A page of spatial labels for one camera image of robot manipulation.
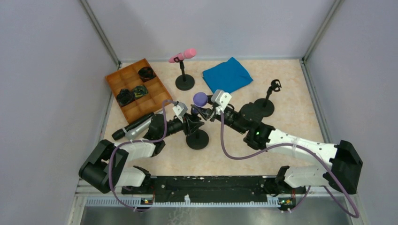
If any black mic stand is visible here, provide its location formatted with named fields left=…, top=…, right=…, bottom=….
left=185, top=116, right=209, bottom=150
left=173, top=56, right=195, bottom=91
left=254, top=79, right=282, bottom=117

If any purple microphone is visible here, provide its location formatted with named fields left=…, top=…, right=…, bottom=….
left=193, top=92, right=208, bottom=107

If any pink microphone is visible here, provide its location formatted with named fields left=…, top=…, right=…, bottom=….
left=168, top=48, right=197, bottom=63

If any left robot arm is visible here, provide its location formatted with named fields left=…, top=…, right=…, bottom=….
left=78, top=114, right=204, bottom=194

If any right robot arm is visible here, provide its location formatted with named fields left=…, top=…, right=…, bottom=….
left=193, top=103, right=363, bottom=195

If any blue folded cloth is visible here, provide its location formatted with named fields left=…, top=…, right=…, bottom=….
left=202, top=57, right=253, bottom=93

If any silver microphone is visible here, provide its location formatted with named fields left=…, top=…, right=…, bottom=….
left=125, top=118, right=152, bottom=140

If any yellow-green bundle in tray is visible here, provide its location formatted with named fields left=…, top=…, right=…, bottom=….
left=131, top=85, right=149, bottom=100

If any orange compartment tray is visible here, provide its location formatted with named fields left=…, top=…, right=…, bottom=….
left=105, top=59, right=172, bottom=123

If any black item in tray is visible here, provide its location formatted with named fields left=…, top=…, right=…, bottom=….
left=138, top=67, right=156, bottom=83

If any black bundle in tray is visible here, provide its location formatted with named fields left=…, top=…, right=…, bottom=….
left=116, top=89, right=135, bottom=107

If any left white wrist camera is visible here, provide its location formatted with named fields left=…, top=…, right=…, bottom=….
left=172, top=102, right=188, bottom=122

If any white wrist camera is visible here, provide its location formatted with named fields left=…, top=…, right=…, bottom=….
left=210, top=90, right=232, bottom=115
left=172, top=102, right=188, bottom=122

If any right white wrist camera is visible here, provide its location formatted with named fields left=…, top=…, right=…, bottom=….
left=210, top=90, right=232, bottom=115

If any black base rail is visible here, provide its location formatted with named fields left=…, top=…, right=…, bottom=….
left=122, top=176, right=306, bottom=203

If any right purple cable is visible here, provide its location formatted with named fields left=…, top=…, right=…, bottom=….
left=219, top=112, right=360, bottom=219

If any purple cable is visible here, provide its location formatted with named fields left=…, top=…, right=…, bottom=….
left=219, top=112, right=360, bottom=219
left=107, top=99, right=179, bottom=213

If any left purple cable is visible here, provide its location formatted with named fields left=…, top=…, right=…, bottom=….
left=107, top=99, right=179, bottom=213

